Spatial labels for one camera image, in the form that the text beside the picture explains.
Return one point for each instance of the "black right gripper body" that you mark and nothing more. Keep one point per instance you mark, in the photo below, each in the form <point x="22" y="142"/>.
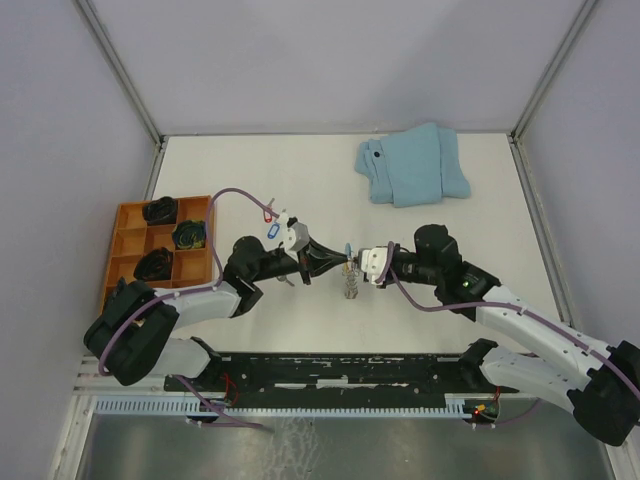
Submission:
<point x="406" y="268"/>

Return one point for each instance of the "key with green tag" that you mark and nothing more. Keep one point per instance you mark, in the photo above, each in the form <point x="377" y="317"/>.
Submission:
<point x="284" y="279"/>

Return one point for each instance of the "aluminium frame rail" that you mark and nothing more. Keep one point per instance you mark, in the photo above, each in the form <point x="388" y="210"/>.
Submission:
<point x="579" y="139"/>

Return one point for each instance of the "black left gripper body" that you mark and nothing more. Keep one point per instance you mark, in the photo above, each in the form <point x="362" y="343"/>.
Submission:
<point x="277" y="265"/>

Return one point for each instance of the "light blue folded cloth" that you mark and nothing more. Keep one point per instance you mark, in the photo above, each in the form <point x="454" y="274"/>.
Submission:
<point x="416" y="167"/>

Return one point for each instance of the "orange compartment tray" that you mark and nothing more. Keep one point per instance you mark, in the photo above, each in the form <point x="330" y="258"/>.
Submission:
<point x="160" y="242"/>

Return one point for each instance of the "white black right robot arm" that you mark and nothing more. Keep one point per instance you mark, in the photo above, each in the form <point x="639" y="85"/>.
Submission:
<point x="595" y="382"/>

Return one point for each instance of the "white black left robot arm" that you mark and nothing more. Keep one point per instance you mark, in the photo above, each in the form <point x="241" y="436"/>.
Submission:
<point x="132" y="336"/>

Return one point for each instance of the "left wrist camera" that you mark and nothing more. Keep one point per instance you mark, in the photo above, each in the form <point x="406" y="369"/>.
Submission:
<point x="295" y="235"/>

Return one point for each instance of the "key with red tag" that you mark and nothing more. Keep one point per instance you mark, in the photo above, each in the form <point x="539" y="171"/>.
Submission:
<point x="268" y="213"/>

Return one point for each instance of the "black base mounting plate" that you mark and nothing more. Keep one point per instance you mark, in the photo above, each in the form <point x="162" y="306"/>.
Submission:
<point x="246" y="372"/>

